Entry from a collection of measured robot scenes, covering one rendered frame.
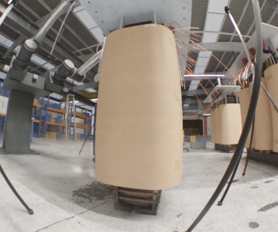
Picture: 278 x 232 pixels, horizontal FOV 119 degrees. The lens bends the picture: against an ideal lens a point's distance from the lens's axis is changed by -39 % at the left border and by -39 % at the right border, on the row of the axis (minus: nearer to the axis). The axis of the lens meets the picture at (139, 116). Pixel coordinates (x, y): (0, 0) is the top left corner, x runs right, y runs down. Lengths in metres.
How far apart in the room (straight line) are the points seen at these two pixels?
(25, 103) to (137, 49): 2.33
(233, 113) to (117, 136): 3.03
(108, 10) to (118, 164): 1.06
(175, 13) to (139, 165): 1.08
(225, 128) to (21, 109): 4.15
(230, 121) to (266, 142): 1.56
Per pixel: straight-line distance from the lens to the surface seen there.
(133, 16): 1.17
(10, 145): 2.63
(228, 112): 3.32
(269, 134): 1.95
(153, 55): 0.68
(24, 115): 2.69
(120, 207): 0.83
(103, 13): 1.17
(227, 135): 3.28
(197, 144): 4.57
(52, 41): 8.34
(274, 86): 1.74
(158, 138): 0.56
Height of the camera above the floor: 0.45
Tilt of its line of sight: 9 degrees up
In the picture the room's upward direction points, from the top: 1 degrees clockwise
